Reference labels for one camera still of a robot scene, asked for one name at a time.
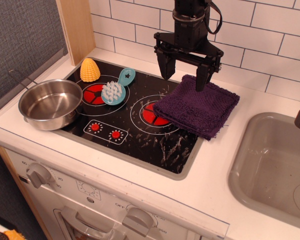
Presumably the right red stove knob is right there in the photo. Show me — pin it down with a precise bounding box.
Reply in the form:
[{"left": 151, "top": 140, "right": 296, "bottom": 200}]
[{"left": 111, "top": 130, "right": 121, "bottom": 139}]

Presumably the black toy stove top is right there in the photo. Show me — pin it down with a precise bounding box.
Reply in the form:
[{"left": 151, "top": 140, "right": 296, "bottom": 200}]
[{"left": 57, "top": 60, "right": 203, "bottom": 181}]

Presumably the red stove knob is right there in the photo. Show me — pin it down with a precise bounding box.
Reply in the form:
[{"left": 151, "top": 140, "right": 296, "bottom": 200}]
[
  {"left": 90, "top": 123, "right": 100, "bottom": 132},
  {"left": 111, "top": 130, "right": 121, "bottom": 139}
]

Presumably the yellow object at floor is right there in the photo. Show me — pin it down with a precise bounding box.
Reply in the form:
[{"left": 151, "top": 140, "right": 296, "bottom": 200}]
[{"left": 0, "top": 229, "right": 26, "bottom": 240}]

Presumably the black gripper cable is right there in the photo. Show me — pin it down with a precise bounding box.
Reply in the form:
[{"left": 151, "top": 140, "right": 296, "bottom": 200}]
[{"left": 202, "top": 0, "right": 223, "bottom": 35}]

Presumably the oven door with handle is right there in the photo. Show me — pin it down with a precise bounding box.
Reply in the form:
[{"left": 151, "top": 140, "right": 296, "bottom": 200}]
[{"left": 52, "top": 205, "right": 201, "bottom": 240}]

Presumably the left grey oven dial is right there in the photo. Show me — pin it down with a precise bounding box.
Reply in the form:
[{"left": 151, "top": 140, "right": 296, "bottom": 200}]
[{"left": 26, "top": 163, "right": 52, "bottom": 189}]

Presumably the yellow toy corn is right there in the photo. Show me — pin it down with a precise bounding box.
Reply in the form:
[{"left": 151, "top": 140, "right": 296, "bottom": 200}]
[{"left": 80, "top": 58, "right": 101, "bottom": 83}]

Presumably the right grey oven dial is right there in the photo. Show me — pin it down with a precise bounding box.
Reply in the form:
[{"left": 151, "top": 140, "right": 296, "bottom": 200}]
[{"left": 122, "top": 207, "right": 154, "bottom": 237}]

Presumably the blue dish brush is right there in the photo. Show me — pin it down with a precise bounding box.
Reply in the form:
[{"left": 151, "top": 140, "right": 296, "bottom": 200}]
[{"left": 101, "top": 68, "right": 136, "bottom": 106}]

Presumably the wooden side post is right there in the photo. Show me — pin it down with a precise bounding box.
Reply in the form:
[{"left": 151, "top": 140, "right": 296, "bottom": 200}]
[{"left": 55, "top": 0, "right": 96, "bottom": 66}]

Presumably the grey oven dial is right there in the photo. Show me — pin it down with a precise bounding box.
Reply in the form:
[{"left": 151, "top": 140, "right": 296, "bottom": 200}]
[
  {"left": 26, "top": 163, "right": 52, "bottom": 189},
  {"left": 122, "top": 207, "right": 154, "bottom": 237}
]

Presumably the grey toy sink basin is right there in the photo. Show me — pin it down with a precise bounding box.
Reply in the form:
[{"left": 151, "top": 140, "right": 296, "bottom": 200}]
[{"left": 228, "top": 112, "right": 300, "bottom": 228}]

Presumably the left red stove knob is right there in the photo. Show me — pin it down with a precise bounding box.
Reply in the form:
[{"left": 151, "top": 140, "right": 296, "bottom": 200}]
[{"left": 90, "top": 123, "right": 100, "bottom": 132}]

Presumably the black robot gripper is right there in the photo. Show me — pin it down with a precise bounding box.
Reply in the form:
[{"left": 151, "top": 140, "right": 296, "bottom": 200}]
[{"left": 154, "top": 0, "right": 224, "bottom": 92}]

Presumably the stainless steel pot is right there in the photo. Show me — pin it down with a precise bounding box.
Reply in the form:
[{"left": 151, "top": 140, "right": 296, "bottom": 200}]
[{"left": 18, "top": 79, "right": 83, "bottom": 131}]

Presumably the purple cloth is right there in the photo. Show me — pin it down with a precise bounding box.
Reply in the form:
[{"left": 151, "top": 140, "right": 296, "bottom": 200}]
[{"left": 153, "top": 74, "right": 240, "bottom": 141}]

